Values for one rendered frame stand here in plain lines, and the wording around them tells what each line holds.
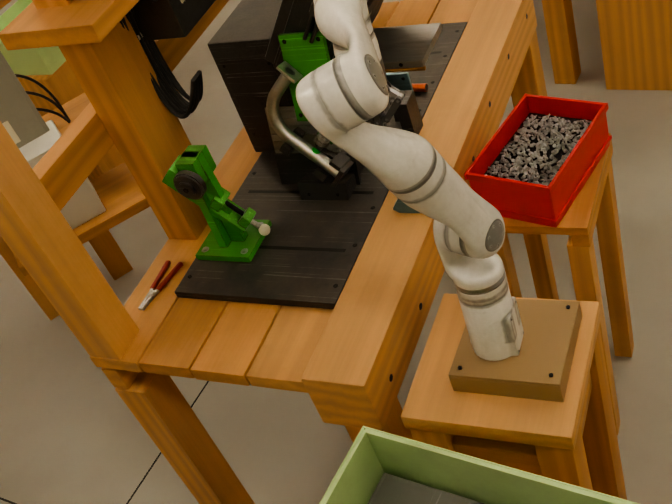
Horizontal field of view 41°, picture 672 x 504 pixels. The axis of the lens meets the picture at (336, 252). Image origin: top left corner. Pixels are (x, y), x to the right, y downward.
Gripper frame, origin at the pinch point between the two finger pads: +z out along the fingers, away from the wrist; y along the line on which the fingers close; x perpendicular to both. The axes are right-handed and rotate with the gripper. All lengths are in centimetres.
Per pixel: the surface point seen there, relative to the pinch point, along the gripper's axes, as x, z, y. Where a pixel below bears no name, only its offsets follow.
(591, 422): 2, 74, -31
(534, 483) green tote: 44, 36, -32
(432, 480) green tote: 40, 45, -12
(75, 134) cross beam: -6, 4, 75
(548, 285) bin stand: -61, 97, -8
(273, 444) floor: -16, 131, 74
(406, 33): -61, 14, 17
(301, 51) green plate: -39, 5, 33
